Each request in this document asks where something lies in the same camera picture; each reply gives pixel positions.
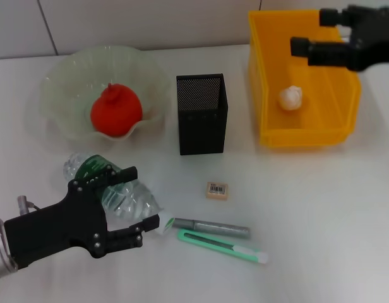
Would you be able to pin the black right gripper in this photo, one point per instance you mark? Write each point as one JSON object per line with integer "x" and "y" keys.
{"x": 374, "y": 34}

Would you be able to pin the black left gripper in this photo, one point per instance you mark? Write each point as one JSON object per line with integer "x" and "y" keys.
{"x": 55, "y": 230}

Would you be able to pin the clear water bottle green label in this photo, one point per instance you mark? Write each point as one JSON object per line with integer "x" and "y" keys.
{"x": 131, "y": 202}

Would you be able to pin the white paper ball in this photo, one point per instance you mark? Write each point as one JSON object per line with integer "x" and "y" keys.
{"x": 290, "y": 98}

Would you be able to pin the mint green utility knife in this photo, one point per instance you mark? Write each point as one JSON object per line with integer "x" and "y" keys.
{"x": 213, "y": 244}

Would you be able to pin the red-orange toy orange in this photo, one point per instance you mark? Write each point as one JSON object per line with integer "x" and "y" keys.
{"x": 115, "y": 110}

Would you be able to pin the beige eraser with barcode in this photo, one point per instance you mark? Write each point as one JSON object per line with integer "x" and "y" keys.
{"x": 215, "y": 190}

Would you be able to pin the silver glitter marker pen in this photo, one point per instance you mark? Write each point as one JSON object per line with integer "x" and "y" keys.
{"x": 219, "y": 228}

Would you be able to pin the black mesh pen holder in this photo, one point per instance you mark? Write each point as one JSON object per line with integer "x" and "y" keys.
{"x": 202, "y": 132}

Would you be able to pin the translucent wavy fruit bowl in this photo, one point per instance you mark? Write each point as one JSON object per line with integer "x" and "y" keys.
{"x": 71, "y": 79}

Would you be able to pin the yellow plastic storage bin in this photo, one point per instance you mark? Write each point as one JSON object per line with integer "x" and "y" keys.
{"x": 324, "y": 120}

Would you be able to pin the plain white partition board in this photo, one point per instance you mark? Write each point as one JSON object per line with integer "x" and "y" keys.
{"x": 150, "y": 22}
{"x": 14, "y": 25}

